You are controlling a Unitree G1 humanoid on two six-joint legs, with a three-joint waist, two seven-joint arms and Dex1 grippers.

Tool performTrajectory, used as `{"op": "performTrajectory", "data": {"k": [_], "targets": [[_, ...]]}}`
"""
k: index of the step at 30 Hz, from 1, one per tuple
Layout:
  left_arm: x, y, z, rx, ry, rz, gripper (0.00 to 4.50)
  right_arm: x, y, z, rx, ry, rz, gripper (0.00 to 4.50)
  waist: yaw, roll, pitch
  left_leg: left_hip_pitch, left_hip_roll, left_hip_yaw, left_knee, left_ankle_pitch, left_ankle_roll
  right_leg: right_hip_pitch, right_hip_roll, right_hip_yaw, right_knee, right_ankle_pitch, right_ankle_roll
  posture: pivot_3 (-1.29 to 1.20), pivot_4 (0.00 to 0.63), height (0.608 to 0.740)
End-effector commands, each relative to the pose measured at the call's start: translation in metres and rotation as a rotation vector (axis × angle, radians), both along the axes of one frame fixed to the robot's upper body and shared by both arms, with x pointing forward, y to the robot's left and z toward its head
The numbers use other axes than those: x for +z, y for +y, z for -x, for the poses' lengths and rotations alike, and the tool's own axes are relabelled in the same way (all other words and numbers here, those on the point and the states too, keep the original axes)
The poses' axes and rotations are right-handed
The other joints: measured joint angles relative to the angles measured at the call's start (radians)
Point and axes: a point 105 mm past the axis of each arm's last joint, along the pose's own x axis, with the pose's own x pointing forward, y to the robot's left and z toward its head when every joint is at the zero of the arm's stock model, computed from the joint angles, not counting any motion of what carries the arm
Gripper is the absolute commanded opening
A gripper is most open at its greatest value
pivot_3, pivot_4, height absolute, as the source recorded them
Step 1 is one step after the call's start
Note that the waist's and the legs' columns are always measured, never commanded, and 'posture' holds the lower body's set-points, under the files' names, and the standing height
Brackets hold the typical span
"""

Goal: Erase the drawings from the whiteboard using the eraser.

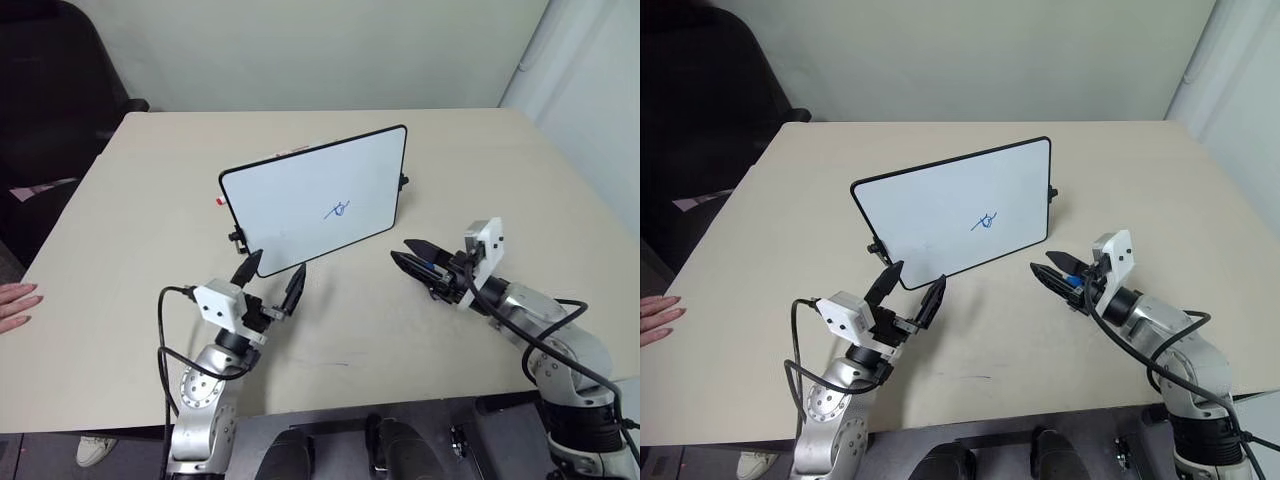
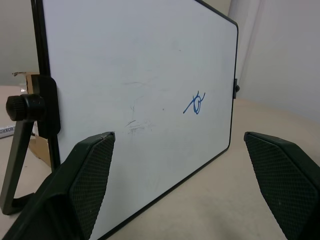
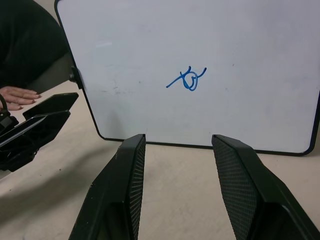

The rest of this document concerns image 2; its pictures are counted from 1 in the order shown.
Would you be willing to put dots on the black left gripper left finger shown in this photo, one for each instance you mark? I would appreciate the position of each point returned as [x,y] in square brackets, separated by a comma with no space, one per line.
[82,185]

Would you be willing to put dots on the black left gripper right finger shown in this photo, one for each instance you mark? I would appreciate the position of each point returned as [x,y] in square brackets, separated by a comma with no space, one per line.
[287,182]

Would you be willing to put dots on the brown cardboard box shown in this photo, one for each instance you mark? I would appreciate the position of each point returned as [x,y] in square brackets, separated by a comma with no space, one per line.
[37,140]

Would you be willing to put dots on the black whiteboard stand leg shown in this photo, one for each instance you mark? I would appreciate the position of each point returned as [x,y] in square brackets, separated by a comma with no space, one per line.
[22,130]

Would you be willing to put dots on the white marker box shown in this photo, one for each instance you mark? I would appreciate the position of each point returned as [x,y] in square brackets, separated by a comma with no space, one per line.
[5,130]

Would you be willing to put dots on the black-framed whiteboard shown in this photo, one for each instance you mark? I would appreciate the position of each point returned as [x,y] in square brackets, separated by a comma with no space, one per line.
[140,100]

